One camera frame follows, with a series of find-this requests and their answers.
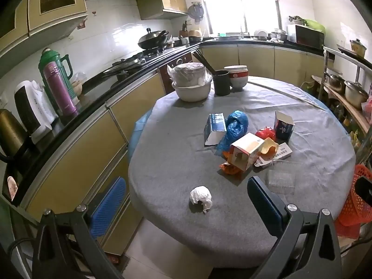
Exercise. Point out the gas stove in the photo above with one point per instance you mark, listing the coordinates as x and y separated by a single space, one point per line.
151 56

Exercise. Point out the green plastic basin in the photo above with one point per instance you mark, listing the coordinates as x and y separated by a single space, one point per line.
315 25

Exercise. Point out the red plastic bag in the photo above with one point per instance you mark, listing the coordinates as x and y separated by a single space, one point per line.
266 134

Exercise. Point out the clear plastic tray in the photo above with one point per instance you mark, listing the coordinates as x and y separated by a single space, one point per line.
280 180

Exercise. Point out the black kitchen countertop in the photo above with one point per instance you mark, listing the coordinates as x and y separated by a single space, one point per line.
96 84

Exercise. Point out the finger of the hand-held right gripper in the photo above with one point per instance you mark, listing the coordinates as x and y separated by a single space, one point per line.
364 191

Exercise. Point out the purple thermos bottle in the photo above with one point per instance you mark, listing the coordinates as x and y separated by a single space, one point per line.
62 93

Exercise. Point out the blue plastic bag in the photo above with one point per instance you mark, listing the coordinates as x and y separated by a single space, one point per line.
235 128

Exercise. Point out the dark red built-in appliance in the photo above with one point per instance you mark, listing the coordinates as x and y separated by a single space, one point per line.
171 69

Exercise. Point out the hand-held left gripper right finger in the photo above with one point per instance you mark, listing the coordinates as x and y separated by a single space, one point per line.
264 205

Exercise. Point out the cookware beside sink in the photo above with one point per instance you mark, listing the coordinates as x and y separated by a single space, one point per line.
270 35

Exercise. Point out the small yellow wall cabinet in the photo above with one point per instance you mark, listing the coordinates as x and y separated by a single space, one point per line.
162 3

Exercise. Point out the knife block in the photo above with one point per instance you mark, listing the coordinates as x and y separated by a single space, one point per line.
183 30

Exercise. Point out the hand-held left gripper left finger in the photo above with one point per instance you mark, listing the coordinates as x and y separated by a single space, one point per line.
108 205

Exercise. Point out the small steel pot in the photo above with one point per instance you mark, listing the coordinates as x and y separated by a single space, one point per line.
336 82

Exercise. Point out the grey tablecloth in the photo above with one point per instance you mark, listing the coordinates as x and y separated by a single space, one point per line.
174 165

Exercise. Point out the clear plastic food bag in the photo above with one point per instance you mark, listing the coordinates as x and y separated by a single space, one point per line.
78 84

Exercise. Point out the red banded bowl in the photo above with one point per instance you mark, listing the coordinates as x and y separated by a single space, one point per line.
239 81

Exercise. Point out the green thermos jug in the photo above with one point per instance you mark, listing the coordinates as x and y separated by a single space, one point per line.
49 64

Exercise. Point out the white medicine box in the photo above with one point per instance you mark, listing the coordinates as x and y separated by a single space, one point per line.
280 152

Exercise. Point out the gold kettle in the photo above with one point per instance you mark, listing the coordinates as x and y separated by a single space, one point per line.
10 133

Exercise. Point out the white microwave oven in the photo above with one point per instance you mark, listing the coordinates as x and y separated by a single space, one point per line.
305 37

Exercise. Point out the cream enamel pot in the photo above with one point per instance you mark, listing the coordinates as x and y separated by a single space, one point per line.
358 48

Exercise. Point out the leafy green vegetables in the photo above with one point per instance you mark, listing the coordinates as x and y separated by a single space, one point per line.
296 19

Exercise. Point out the large steel pot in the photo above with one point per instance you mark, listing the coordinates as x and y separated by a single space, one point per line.
355 94

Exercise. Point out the red mesh basket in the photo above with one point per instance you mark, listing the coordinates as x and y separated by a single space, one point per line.
353 206

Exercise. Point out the flat metal lid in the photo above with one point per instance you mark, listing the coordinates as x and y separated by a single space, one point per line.
122 65

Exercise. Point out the orange and white carton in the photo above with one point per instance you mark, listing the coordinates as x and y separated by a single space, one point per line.
247 148

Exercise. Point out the blue and white carton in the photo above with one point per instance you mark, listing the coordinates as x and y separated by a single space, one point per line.
216 123

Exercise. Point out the white bowl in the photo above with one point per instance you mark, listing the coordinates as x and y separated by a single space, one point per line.
236 68

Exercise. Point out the yellow green snack bag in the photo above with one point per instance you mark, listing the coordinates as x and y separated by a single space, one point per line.
353 141

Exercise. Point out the orange plastic wrapper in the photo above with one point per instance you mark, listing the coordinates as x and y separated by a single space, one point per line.
228 168

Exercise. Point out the yellow rice cooker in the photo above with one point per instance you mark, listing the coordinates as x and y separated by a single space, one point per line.
195 35

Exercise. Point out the black cup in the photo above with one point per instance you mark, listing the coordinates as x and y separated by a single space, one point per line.
221 84

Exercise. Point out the yellow base cabinets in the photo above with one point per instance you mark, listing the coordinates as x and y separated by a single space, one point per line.
84 145

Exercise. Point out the dark blue small box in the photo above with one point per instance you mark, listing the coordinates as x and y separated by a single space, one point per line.
283 129

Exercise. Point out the yellow paper wrapper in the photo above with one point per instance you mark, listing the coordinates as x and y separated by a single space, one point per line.
268 145

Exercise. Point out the bundle of dark chopsticks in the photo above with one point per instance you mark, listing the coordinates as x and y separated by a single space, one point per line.
203 61

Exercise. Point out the metal shelf rack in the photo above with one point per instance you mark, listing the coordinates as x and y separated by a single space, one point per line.
357 64

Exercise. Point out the pink plastic bag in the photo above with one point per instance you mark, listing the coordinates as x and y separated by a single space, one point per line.
367 106

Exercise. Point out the black wok with lid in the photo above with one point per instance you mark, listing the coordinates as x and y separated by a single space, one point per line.
152 39

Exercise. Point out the window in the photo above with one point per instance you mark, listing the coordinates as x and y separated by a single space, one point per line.
232 3

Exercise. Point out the white tissue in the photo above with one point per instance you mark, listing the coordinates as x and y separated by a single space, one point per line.
200 196

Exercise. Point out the thin bamboo stick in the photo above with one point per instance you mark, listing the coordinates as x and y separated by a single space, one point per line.
290 95

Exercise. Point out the white basin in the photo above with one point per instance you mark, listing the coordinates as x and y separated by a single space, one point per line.
190 94

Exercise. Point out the black and white heater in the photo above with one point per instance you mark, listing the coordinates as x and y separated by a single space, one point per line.
29 107

